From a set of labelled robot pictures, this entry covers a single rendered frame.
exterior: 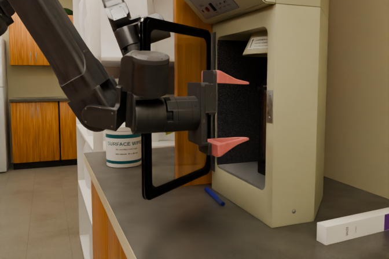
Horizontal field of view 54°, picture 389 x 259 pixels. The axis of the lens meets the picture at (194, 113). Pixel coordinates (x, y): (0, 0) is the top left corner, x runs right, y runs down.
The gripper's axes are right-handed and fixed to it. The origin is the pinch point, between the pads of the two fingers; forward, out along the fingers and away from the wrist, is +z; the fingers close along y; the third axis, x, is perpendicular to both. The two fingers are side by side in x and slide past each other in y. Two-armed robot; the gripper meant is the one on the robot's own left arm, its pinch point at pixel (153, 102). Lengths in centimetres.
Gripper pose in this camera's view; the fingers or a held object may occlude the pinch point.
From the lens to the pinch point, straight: 93.7
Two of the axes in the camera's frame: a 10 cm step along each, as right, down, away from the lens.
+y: -7.8, 3.9, 4.9
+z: 3.7, 9.2, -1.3
